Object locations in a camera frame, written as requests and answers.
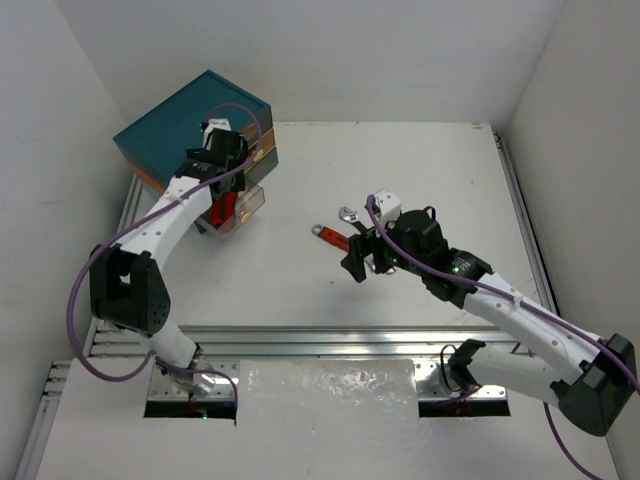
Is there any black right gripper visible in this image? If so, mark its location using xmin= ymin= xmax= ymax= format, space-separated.
xmin=341 ymin=213 xmax=426 ymax=281

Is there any transparent small drawer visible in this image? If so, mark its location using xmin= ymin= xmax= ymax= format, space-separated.
xmin=195 ymin=180 xmax=265 ymax=240

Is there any red handled adjustable wrench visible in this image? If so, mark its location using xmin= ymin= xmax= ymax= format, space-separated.
xmin=311 ymin=224 xmax=349 ymax=252

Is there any black handled adjustable wrench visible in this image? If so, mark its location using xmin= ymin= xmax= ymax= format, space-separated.
xmin=338 ymin=206 xmax=367 ymax=233

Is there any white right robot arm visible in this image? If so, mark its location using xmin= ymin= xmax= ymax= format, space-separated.
xmin=341 ymin=207 xmax=638 ymax=437

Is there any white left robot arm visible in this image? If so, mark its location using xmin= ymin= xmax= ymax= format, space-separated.
xmin=89 ymin=124 xmax=249 ymax=369

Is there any teal drawer organizer box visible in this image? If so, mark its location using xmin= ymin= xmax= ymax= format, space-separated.
xmin=114 ymin=70 xmax=278 ymax=199

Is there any white foam cover panel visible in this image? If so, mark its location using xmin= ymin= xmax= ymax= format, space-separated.
xmin=237 ymin=359 xmax=418 ymax=427

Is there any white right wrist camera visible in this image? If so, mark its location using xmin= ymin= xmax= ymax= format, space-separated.
xmin=373 ymin=189 xmax=402 ymax=226

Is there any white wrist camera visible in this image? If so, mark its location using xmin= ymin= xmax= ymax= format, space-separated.
xmin=373 ymin=189 xmax=402 ymax=226
xmin=200 ymin=118 xmax=231 ymax=149

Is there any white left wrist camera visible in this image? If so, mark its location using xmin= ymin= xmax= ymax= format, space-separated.
xmin=200 ymin=118 xmax=231 ymax=149

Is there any aluminium table edge rail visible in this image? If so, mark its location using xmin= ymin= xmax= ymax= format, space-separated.
xmin=82 ymin=324 xmax=531 ymax=359

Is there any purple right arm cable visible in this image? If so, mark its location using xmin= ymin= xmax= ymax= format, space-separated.
xmin=365 ymin=194 xmax=640 ymax=480

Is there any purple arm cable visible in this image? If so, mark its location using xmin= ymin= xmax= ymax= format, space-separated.
xmin=67 ymin=102 xmax=266 ymax=384
xmin=365 ymin=194 xmax=640 ymax=480

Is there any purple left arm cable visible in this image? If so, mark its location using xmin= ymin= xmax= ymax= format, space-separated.
xmin=67 ymin=102 xmax=266 ymax=384

